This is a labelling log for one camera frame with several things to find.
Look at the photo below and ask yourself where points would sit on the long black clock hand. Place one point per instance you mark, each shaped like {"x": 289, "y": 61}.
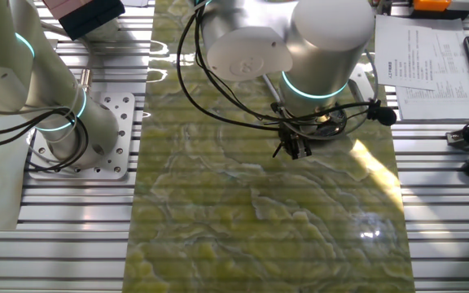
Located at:
{"x": 277, "y": 149}

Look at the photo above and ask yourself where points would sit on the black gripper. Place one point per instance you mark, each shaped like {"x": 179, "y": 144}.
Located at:
{"x": 289, "y": 133}

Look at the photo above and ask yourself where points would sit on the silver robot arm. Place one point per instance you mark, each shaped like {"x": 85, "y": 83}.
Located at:
{"x": 324, "y": 40}

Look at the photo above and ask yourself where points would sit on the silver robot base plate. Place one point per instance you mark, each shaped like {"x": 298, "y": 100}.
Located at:
{"x": 124, "y": 134}

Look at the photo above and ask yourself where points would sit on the dark blue box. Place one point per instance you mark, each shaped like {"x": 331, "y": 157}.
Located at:
{"x": 92, "y": 20}

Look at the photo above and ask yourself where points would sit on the white printed paper sheet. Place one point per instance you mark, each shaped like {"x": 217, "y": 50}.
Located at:
{"x": 454, "y": 93}
{"x": 405, "y": 53}

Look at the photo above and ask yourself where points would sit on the black microphone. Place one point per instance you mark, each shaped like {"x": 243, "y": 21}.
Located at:
{"x": 384, "y": 115}

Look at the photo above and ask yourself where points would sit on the green marble pattern mat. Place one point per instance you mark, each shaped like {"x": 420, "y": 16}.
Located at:
{"x": 238, "y": 224}

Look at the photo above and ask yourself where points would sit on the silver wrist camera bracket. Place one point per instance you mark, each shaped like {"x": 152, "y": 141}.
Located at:
{"x": 360, "y": 83}

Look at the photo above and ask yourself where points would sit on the orange plastic block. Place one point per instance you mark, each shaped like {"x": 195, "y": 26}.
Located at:
{"x": 432, "y": 4}

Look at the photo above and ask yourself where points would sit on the white instruction sheet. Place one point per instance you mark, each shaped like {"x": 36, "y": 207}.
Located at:
{"x": 138, "y": 2}

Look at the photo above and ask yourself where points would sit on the pink box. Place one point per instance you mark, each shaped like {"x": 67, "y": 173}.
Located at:
{"x": 61, "y": 7}

